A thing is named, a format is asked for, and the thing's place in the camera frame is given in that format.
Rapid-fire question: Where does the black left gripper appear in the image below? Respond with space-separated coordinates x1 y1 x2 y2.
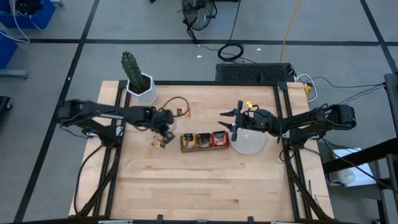
148 108 176 145

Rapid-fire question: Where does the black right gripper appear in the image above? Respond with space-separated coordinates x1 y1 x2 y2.
219 100 276 142

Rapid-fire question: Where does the orange peach tea bag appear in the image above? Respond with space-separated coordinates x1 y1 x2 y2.
150 136 166 150
176 106 192 119

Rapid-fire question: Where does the yellow lemon tea bag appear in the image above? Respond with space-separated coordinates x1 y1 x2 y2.
182 133 197 149

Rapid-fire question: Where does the red strawberry tea bag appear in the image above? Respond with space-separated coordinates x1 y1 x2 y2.
212 131 229 147

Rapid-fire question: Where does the brown vanilla apple tea bag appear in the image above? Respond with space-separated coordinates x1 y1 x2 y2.
197 133 213 148

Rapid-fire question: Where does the brown wooden compartment tray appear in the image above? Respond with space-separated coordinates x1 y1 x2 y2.
180 130 231 154

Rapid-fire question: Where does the round woven beige placemat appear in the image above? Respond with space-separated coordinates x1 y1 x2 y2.
229 127 267 156

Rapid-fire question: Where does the white hexagonal plant pot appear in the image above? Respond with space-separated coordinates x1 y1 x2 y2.
126 72 159 106

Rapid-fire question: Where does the black perforated computer case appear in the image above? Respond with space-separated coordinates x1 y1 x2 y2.
215 62 296 83

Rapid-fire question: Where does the green cactus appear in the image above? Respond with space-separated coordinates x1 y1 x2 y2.
121 51 146 91

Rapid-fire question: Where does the black floor fan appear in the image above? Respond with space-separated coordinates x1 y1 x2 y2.
181 0 218 43

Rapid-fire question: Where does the white plastic bottle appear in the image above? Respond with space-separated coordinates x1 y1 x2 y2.
325 169 356 187

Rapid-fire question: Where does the black metal stand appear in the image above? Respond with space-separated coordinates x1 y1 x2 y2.
322 73 398 224

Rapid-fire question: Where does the white cardboard box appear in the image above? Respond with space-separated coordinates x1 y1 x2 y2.
331 147 377 187

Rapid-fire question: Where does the black caster base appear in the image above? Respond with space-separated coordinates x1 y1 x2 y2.
0 95 13 123

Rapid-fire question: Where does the grey metal base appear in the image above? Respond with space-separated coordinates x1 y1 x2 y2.
0 68 29 79

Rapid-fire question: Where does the blue plastic bin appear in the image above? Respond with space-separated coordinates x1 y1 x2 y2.
0 30 19 70
0 0 57 29

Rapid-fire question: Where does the black equipment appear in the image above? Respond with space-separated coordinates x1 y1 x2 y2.
15 0 43 15

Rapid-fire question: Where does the black left wrist camera cable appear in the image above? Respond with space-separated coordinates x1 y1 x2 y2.
156 96 191 118

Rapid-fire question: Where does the black aluminium table frame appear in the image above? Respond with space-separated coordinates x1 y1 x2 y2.
74 80 335 224

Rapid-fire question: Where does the coiled black cable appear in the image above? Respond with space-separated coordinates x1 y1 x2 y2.
217 42 245 62

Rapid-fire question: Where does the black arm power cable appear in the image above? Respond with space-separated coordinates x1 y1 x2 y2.
73 144 105 215

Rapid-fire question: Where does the yellow floor cable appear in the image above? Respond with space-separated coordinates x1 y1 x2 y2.
279 0 303 63

